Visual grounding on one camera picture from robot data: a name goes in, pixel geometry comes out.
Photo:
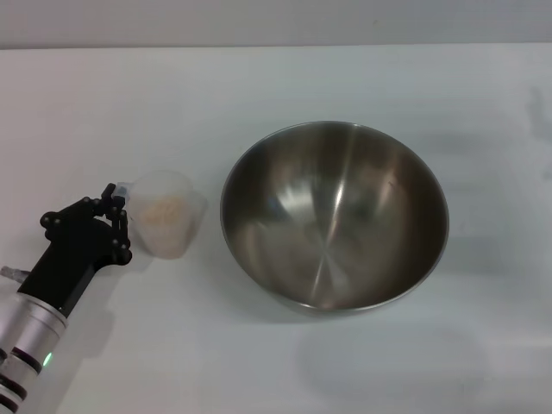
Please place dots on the stainless steel mixing bowl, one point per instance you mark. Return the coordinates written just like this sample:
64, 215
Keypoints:
336, 224

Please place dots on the white uncooked rice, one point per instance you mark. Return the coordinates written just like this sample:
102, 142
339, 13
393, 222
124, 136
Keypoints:
166, 220

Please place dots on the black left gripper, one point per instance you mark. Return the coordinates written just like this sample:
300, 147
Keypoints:
73, 254

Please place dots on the clear plastic measuring cup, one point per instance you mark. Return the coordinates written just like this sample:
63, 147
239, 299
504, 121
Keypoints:
172, 190

